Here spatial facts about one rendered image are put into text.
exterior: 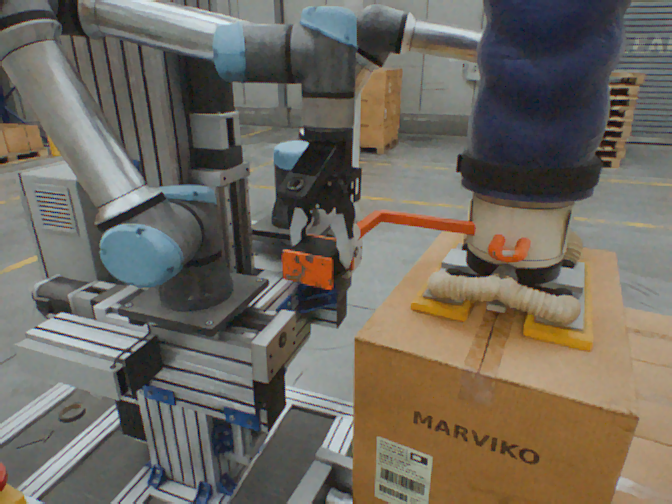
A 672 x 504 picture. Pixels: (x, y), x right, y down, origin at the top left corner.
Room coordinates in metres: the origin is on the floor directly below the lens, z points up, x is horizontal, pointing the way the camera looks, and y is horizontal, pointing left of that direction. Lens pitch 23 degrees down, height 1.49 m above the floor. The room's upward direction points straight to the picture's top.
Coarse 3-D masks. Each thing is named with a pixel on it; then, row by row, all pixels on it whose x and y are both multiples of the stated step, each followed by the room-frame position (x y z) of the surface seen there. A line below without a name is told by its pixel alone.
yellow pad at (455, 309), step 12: (468, 276) 0.81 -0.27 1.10; (480, 276) 0.82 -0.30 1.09; (420, 300) 0.72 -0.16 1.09; (432, 300) 0.72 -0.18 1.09; (444, 300) 0.71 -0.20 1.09; (456, 300) 0.71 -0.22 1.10; (432, 312) 0.70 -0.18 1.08; (444, 312) 0.69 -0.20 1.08; (456, 312) 0.68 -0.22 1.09; (468, 312) 0.68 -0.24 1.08
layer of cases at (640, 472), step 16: (640, 320) 1.54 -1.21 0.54; (656, 320) 1.54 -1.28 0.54; (640, 336) 1.43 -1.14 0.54; (656, 336) 1.43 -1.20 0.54; (640, 352) 1.33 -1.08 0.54; (656, 352) 1.33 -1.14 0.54; (640, 368) 1.24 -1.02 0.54; (656, 368) 1.24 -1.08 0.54; (640, 384) 1.16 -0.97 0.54; (656, 384) 1.16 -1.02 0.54; (640, 400) 1.08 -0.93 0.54; (656, 400) 1.08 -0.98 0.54; (640, 416) 1.02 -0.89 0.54; (656, 416) 1.02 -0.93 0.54; (640, 432) 0.96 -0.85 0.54; (656, 432) 0.96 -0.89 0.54; (640, 448) 0.90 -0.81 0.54; (656, 448) 0.90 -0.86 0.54; (624, 464) 0.85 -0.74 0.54; (640, 464) 0.85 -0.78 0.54; (656, 464) 0.85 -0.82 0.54; (624, 480) 0.80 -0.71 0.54; (640, 480) 0.80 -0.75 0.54; (656, 480) 0.80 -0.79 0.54; (624, 496) 0.76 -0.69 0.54; (640, 496) 0.76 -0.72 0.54; (656, 496) 0.76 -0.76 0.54
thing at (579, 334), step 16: (544, 288) 0.75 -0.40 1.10; (560, 288) 0.70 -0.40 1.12; (592, 304) 0.71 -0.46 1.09; (528, 320) 0.65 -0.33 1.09; (544, 320) 0.64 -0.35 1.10; (576, 320) 0.64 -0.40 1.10; (592, 320) 0.65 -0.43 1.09; (528, 336) 0.62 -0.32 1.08; (544, 336) 0.61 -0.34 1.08; (560, 336) 0.60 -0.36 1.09; (576, 336) 0.60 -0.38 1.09; (592, 336) 0.60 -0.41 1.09
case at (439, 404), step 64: (384, 320) 0.68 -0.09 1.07; (448, 320) 0.68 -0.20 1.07; (512, 320) 0.68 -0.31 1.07; (384, 384) 0.60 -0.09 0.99; (448, 384) 0.56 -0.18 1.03; (512, 384) 0.52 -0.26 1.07; (576, 384) 0.51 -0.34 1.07; (384, 448) 0.60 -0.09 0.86; (448, 448) 0.55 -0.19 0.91; (512, 448) 0.51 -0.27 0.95; (576, 448) 0.47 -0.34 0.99
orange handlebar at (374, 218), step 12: (372, 216) 0.84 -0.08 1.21; (384, 216) 0.87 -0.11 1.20; (396, 216) 0.85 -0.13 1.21; (408, 216) 0.84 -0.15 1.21; (420, 216) 0.84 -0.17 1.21; (432, 216) 0.83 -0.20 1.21; (360, 228) 0.78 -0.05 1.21; (432, 228) 0.82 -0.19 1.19; (444, 228) 0.81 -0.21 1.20; (456, 228) 0.80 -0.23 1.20; (468, 228) 0.79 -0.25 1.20; (492, 240) 0.71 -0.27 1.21; (504, 240) 0.72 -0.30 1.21; (528, 240) 0.71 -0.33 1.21; (492, 252) 0.67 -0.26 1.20; (504, 252) 0.66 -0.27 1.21; (516, 252) 0.66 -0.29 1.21
